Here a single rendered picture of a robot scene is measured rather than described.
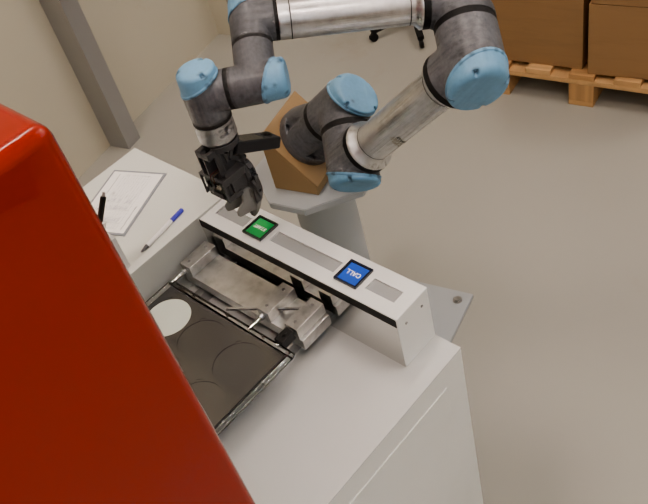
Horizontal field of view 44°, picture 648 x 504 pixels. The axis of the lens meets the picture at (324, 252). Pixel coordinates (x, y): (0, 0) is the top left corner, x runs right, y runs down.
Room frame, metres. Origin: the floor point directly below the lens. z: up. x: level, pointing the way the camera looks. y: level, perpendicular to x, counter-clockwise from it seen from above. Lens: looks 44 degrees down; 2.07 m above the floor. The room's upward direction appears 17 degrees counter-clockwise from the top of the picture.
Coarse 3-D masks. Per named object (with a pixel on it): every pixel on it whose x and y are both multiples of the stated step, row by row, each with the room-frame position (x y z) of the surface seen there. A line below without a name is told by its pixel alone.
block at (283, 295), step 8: (280, 288) 1.16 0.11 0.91; (288, 288) 1.16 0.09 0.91; (272, 296) 1.15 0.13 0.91; (280, 296) 1.14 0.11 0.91; (288, 296) 1.14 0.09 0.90; (296, 296) 1.15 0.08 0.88; (264, 304) 1.13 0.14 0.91; (272, 304) 1.13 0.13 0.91; (280, 304) 1.13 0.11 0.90; (288, 304) 1.14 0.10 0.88; (264, 312) 1.11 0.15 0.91; (272, 312) 1.11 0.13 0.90; (280, 312) 1.12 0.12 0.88; (272, 320) 1.11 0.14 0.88
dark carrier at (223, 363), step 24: (168, 288) 1.27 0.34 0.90; (192, 312) 1.18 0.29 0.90; (168, 336) 1.13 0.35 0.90; (192, 336) 1.11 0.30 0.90; (216, 336) 1.09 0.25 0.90; (240, 336) 1.07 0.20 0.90; (192, 360) 1.05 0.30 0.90; (216, 360) 1.03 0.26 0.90; (240, 360) 1.02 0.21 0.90; (264, 360) 1.00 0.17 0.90; (192, 384) 0.99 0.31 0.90; (216, 384) 0.98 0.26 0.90; (240, 384) 0.96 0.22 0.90; (216, 408) 0.92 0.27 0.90
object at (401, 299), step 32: (224, 224) 1.34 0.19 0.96; (288, 224) 1.28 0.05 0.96; (288, 256) 1.19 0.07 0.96; (320, 256) 1.17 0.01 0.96; (352, 256) 1.14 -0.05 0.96; (352, 288) 1.06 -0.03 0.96; (384, 288) 1.04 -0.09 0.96; (416, 288) 1.01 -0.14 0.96; (416, 320) 0.98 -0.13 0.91; (416, 352) 0.97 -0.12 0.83
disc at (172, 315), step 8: (160, 304) 1.23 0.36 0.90; (168, 304) 1.22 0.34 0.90; (176, 304) 1.21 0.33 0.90; (184, 304) 1.21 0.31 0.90; (152, 312) 1.21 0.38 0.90; (160, 312) 1.20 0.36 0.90; (168, 312) 1.20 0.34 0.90; (176, 312) 1.19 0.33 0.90; (184, 312) 1.18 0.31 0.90; (160, 320) 1.18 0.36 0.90; (168, 320) 1.17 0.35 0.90; (176, 320) 1.17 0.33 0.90; (184, 320) 1.16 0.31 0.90; (160, 328) 1.16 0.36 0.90; (168, 328) 1.15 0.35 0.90; (176, 328) 1.15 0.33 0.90
